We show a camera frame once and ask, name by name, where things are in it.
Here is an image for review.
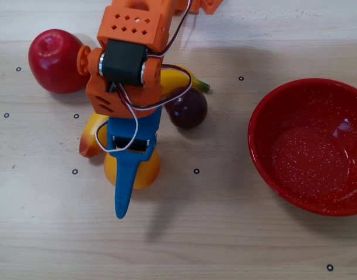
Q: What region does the orange yellow toy peach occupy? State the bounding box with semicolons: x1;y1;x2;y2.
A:
104;148;161;191

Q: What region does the blue gripper body with servo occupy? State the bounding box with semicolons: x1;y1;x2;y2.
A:
106;106;162;153

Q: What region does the red speckled bowl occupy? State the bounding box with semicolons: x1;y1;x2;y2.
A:
247;78;357;217

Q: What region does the orange robot base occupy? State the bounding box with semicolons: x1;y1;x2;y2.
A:
192;0;226;15

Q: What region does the red toy apple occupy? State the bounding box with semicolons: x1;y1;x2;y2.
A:
28;29;93;95

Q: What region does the dark purple toy plum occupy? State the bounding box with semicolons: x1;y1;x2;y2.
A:
164;86;208;130

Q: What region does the yellow toy banana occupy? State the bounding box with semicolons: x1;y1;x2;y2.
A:
79;64;211;159

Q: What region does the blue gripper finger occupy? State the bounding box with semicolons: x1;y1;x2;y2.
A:
107;135;157;220

